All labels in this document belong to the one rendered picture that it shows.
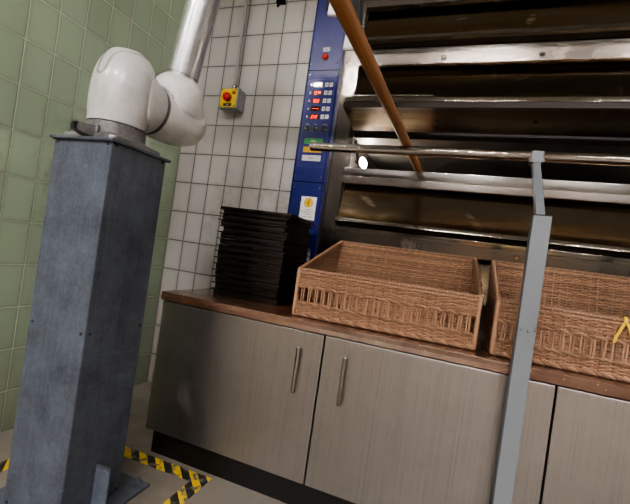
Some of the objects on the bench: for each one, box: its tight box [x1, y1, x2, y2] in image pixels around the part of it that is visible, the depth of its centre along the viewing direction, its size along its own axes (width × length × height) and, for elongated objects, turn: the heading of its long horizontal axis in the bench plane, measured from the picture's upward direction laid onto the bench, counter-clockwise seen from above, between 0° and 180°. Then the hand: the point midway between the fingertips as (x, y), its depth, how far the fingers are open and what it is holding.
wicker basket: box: [291, 240, 485, 350], centre depth 139 cm, size 49×56×28 cm
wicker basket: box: [483, 260, 630, 388], centre depth 119 cm, size 49×56×28 cm
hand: (342, 29), depth 91 cm, fingers open, 13 cm apart
